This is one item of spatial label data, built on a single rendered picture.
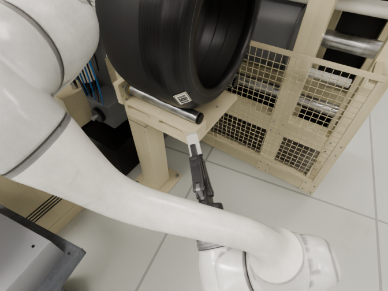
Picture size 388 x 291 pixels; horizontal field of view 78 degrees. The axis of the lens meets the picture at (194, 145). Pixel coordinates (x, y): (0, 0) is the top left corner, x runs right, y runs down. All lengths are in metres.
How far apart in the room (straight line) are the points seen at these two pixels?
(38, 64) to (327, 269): 0.52
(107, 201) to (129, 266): 1.24
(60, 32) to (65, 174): 0.18
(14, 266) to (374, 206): 1.97
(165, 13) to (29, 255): 0.74
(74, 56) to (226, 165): 1.61
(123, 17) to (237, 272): 0.63
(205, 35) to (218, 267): 0.92
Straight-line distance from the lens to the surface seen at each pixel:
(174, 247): 1.57
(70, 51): 0.38
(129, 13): 0.66
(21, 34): 0.33
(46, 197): 1.56
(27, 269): 0.88
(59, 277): 0.95
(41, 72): 0.32
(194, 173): 0.59
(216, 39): 1.13
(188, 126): 0.89
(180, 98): 0.72
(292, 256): 0.49
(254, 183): 1.82
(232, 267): 0.56
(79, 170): 0.32
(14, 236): 0.94
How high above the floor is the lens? 1.48
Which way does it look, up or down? 48 degrees down
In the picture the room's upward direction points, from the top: straight up
